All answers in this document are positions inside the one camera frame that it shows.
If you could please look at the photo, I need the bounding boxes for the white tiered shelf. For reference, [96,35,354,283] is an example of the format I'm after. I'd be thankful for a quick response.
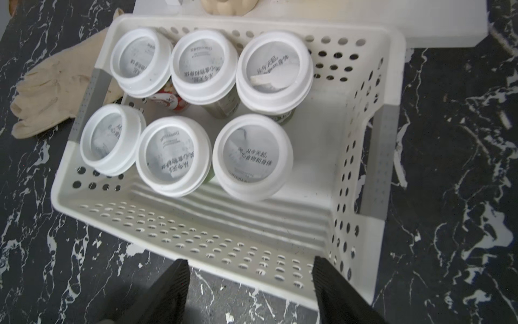
[132,0,490,49]

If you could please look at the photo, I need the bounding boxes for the yogurt cup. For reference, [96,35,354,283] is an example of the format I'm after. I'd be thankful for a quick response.
[212,114,294,202]
[110,28,190,113]
[236,31,314,125]
[136,116,213,198]
[80,104,146,177]
[169,29,240,119]

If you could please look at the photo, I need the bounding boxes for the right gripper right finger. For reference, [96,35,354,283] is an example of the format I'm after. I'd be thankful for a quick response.
[312,256,386,324]

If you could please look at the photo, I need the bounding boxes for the yogurt cup front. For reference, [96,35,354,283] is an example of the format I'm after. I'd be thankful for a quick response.
[136,116,213,198]
[212,114,294,202]

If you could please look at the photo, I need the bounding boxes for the yogurt cup back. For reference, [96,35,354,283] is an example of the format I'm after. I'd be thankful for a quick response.
[169,29,240,119]
[236,31,314,125]
[80,104,146,177]
[110,28,190,113]

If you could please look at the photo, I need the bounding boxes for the white plastic basket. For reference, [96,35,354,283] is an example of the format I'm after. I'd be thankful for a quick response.
[51,14,406,309]

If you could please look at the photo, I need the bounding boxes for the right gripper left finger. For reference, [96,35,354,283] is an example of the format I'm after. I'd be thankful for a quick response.
[116,259,190,323]

